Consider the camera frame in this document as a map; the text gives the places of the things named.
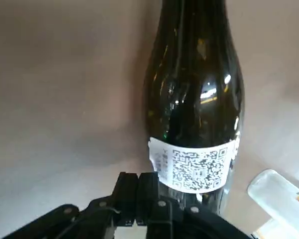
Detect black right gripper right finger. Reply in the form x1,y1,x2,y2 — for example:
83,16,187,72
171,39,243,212
137,172,249,239

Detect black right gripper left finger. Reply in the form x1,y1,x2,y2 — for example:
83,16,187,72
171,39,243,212
2,171,138,239

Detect clear plastic bottle blue cap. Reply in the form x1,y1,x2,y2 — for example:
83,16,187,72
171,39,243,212
248,169,299,222

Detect dark glass bottle sloped shoulders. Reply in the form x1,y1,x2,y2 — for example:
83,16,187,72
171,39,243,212
143,0,246,217

